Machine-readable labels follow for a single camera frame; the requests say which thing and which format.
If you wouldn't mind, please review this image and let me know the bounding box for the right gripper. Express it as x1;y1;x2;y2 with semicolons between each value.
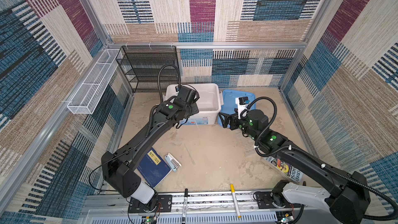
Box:
218;108;259;142

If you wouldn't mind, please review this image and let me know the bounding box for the white plastic bin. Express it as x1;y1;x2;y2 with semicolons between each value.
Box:
164;83;223;125

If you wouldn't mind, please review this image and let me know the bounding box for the blue plastic lid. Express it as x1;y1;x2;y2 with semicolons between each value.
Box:
218;89;260;134

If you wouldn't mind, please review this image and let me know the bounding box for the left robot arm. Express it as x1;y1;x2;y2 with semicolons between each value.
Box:
101;85;200;209

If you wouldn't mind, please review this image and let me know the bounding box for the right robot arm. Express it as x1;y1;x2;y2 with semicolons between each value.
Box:
218;110;371;224

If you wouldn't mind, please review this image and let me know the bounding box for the black mesh shelf rack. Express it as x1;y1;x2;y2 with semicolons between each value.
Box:
116;46;179;93

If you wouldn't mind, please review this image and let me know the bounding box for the yellow-capped white marker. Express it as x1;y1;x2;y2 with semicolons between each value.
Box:
230;184;241;219

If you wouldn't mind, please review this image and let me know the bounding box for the blue notebook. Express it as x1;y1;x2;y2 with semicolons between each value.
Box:
137;148;172;188

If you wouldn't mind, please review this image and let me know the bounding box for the black marker pen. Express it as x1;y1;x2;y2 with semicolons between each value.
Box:
181;188;189;224

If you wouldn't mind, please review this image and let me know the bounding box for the colourful treehouse paperback book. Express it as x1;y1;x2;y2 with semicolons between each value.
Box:
264;156;303;183

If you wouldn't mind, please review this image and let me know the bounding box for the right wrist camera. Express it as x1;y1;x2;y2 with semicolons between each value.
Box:
235;96;250;119

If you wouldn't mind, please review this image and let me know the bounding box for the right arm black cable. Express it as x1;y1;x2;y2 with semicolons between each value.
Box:
239;96;398;222

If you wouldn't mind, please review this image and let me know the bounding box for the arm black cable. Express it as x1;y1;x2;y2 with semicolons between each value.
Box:
239;96;398;222
157;64;182;103

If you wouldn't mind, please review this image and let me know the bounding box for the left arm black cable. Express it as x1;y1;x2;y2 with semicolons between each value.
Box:
157;64;182;103

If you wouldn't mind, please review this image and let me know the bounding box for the white wire basket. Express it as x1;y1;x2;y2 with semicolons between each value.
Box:
67;49;119;115

